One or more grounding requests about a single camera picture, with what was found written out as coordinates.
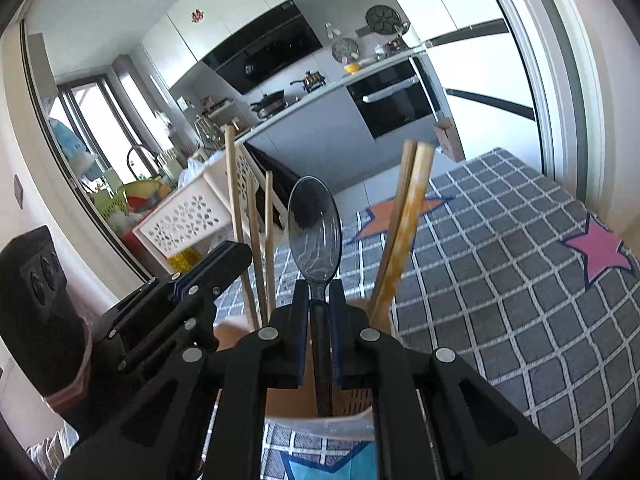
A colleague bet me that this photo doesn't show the dark window frame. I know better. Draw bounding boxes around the dark window frame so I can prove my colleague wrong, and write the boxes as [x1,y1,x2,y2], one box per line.
[54,54,167,187]

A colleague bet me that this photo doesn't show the black built-in oven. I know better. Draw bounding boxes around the black built-in oven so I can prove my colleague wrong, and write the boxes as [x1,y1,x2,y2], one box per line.
[345,57,442,140]

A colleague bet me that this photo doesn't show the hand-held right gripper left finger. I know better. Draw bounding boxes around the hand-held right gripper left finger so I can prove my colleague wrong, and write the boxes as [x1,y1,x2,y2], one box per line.
[56,280,312,480]

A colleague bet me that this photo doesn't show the grey kitchen counter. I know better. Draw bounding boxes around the grey kitchen counter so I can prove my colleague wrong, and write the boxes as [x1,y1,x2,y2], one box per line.
[244,82,382,197]

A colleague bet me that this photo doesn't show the dark translucent plastic spoon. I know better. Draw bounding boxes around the dark translucent plastic spoon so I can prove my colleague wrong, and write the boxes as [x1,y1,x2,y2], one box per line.
[286,175,344,419]

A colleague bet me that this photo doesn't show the cardboard box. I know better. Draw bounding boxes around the cardboard box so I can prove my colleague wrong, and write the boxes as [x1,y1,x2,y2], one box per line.
[432,117,466,162]

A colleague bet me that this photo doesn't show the white upper kitchen cabinets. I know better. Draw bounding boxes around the white upper kitchen cabinets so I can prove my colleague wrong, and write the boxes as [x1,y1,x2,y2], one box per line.
[139,0,362,62]

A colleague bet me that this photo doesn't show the white refrigerator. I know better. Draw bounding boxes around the white refrigerator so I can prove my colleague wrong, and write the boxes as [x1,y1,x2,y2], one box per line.
[400,0,544,162]

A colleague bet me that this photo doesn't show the beige plastic storage trolley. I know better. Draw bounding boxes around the beige plastic storage trolley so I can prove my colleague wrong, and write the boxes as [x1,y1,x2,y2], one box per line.
[132,139,301,262]

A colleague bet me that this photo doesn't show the wooden chopstick blue dotted end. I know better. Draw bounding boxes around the wooden chopstick blue dotted end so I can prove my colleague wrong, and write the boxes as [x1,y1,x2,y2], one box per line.
[223,126,261,332]

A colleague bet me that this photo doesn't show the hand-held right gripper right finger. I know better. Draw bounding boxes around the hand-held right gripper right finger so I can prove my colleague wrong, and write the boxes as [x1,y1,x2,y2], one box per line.
[329,279,582,480]

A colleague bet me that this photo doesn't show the beige plastic utensil holder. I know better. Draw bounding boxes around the beige plastic utensil holder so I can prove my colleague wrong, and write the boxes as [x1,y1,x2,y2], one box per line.
[212,299,397,442]

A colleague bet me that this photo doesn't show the countertop spice rack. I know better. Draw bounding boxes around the countertop spice rack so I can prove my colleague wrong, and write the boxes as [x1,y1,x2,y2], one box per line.
[197,97,241,131]

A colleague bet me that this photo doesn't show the wooden chopstick yellow speckled end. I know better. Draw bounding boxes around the wooden chopstick yellow speckled end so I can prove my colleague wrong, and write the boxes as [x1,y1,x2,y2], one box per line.
[374,142,436,332]

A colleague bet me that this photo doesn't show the yellow packet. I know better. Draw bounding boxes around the yellow packet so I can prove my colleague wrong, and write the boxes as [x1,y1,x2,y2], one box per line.
[167,247,204,274]

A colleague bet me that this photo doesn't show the grey checked star tablecloth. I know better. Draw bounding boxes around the grey checked star tablecloth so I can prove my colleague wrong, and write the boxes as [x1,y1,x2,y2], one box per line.
[202,147,640,480]

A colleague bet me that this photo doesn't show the black wok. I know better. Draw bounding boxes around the black wok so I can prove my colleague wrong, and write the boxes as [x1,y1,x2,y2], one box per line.
[249,90,287,114]

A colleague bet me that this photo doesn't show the black round multi-hole pan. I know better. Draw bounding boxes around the black round multi-hole pan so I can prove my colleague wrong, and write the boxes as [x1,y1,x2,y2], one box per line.
[364,4,411,35]

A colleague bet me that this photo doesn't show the round metal wall rack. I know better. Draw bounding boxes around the round metal wall rack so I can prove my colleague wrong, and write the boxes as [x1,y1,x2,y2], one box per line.
[331,37,361,64]

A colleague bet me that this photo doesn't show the yellow-green colander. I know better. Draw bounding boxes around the yellow-green colander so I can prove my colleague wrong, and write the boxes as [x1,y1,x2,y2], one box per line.
[117,179,174,206]

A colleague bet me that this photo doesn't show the black range hood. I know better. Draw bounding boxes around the black range hood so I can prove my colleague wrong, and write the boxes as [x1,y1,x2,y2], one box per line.
[202,0,324,95]

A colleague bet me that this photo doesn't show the curved kitchen faucet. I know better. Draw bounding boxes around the curved kitchen faucet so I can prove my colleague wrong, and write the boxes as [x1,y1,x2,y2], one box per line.
[126,145,161,181]

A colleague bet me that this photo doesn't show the red basin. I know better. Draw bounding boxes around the red basin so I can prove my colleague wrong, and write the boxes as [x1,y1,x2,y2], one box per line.
[122,194,161,242]

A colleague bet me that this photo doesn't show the blue hanging cloth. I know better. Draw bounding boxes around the blue hanging cloth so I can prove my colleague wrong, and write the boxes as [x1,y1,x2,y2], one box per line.
[49,117,99,172]

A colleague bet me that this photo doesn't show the white plastic bag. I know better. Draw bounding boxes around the white plastic bag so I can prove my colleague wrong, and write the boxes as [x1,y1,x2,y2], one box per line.
[177,152,226,186]

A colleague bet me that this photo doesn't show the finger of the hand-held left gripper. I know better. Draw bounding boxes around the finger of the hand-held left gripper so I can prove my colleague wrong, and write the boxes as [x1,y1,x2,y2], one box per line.
[102,241,250,339]
[117,249,253,374]

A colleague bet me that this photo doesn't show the golden cooking pot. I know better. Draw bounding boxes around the golden cooking pot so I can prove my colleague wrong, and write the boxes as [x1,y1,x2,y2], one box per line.
[289,70,326,92]

